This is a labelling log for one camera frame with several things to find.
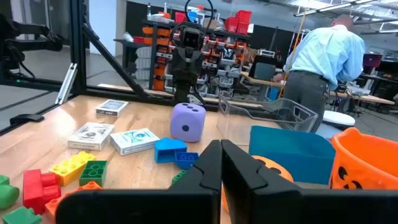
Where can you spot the teal rectangular bin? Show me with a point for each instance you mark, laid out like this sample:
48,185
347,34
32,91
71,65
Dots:
289,155

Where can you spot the silver aluminium bar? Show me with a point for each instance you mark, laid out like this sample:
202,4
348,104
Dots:
66,84

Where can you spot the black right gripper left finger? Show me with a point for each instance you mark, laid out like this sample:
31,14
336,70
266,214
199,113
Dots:
186,205

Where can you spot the red storage bin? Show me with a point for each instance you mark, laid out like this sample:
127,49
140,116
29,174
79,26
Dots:
230,25
244,21

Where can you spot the large bright green block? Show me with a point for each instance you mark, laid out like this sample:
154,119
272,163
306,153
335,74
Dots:
7,194

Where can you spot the orange pumpkin bucket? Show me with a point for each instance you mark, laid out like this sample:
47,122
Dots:
363,161

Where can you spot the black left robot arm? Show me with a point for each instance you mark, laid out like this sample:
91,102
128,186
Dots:
183,93

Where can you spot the black computer monitor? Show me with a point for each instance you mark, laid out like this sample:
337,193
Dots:
262,70

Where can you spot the long orange brick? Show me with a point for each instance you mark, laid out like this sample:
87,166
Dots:
88,186

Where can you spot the long yellow brick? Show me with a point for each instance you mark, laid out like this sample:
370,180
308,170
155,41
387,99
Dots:
71,169

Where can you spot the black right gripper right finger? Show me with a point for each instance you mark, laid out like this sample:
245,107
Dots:
264,205

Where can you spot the dark green square brick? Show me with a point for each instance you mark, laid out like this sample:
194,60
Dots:
93,174

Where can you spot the purple foam die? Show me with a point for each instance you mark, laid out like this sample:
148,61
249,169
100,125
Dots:
186,124

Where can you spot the white brown-print card deck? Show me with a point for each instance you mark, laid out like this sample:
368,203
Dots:
90,135

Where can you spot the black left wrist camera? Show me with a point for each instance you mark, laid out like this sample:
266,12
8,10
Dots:
192,38

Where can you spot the black shelf orange bins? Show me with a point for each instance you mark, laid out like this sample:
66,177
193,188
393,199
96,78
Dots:
161,42

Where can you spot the pink plastic cup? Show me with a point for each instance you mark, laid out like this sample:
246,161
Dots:
40,193

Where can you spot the orange foam die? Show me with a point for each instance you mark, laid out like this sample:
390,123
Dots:
276,169

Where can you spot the clear plastic bin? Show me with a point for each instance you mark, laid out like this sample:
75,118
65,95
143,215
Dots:
280,113

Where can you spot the white round stool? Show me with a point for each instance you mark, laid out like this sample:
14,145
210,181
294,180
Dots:
339,119

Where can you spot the large blue toy block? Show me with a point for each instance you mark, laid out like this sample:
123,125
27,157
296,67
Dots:
168,149

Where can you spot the black background robot arm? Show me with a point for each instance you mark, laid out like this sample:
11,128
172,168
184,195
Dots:
9,34

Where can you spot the person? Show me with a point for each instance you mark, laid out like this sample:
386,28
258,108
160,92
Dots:
323,53

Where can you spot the wooden workbench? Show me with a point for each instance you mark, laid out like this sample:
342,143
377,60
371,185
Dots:
373,99

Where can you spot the small green toy block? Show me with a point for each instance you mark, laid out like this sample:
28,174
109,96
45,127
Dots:
21,217

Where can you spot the grey picture card deck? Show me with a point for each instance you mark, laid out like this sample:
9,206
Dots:
112,107

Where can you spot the small dark blue brick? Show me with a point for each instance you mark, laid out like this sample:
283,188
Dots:
186,160

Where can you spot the black table edge clamp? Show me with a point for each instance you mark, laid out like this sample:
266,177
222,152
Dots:
26,119

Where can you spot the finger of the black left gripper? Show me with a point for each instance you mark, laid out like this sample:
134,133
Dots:
190,70
184,70

